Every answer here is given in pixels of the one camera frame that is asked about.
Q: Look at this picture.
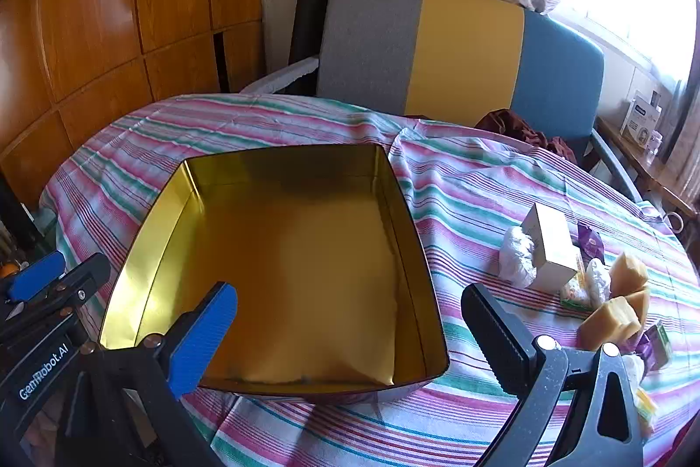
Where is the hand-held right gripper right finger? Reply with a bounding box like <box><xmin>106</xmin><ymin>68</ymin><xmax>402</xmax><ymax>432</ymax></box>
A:
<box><xmin>462</xmin><ymin>282</ymin><xmax>646</xmax><ymax>467</ymax></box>

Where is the striped bed sheet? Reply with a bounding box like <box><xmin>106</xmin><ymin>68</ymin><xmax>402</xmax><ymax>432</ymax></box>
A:
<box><xmin>41</xmin><ymin>92</ymin><xmax>700</xmax><ymax>467</ymax></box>

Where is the green box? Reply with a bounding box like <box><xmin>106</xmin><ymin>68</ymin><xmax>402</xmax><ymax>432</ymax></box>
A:
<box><xmin>650</xmin><ymin>321</ymin><xmax>675</xmax><ymax>372</ymax></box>

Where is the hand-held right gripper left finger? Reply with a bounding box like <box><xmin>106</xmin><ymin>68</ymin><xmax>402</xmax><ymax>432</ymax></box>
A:
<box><xmin>57</xmin><ymin>282</ymin><xmax>237</xmax><ymax>467</ymax></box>

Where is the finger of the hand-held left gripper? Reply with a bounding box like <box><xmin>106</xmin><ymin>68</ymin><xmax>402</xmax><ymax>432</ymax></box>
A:
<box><xmin>22</xmin><ymin>253</ymin><xmax>112</xmax><ymax>317</ymax></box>
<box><xmin>0</xmin><ymin>251</ymin><xmax>65</xmax><ymax>303</ymax></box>

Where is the wooden side table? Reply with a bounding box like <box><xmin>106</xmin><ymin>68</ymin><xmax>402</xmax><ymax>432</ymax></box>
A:
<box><xmin>596</xmin><ymin>114</ymin><xmax>700</xmax><ymax>222</ymax></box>

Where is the pale green white packet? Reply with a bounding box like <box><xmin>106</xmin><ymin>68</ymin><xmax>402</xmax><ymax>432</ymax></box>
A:
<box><xmin>560</xmin><ymin>278</ymin><xmax>594</xmax><ymax>310</ymax></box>

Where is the grey yellow blue sofa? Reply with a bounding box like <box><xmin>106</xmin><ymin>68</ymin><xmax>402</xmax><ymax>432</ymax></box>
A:
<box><xmin>241</xmin><ymin>0</ymin><xmax>643</xmax><ymax>200</ymax></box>

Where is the yellow green packet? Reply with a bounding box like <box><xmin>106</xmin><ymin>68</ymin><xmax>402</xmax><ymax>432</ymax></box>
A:
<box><xmin>634</xmin><ymin>387</ymin><xmax>660</xmax><ymax>438</ymax></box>

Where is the black rolled mat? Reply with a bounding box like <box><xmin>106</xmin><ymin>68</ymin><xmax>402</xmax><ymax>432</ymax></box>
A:
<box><xmin>288</xmin><ymin>0</ymin><xmax>341</xmax><ymax>66</ymax></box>

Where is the dark red cloth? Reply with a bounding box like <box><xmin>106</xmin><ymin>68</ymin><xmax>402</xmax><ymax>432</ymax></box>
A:
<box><xmin>475</xmin><ymin>108</ymin><xmax>578</xmax><ymax>164</ymax></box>

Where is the small gold box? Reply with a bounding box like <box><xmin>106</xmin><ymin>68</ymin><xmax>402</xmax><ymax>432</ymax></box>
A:
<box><xmin>519</xmin><ymin>202</ymin><xmax>583</xmax><ymax>293</ymax></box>

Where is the white printed carton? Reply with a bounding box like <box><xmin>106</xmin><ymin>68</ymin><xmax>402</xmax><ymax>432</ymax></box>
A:
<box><xmin>619</xmin><ymin>90</ymin><xmax>665</xmax><ymax>143</ymax></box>

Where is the wooden wardrobe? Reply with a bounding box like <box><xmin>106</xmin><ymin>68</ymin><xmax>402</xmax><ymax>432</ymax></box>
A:
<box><xmin>0</xmin><ymin>0</ymin><xmax>269</xmax><ymax>206</ymax></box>

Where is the yellow sponge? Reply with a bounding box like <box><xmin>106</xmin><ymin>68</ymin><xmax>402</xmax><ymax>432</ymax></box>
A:
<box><xmin>609</xmin><ymin>253</ymin><xmax>649</xmax><ymax>298</ymax></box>
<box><xmin>626</xmin><ymin>286</ymin><xmax>651</xmax><ymax>323</ymax></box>
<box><xmin>578</xmin><ymin>296</ymin><xmax>642</xmax><ymax>352</ymax></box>

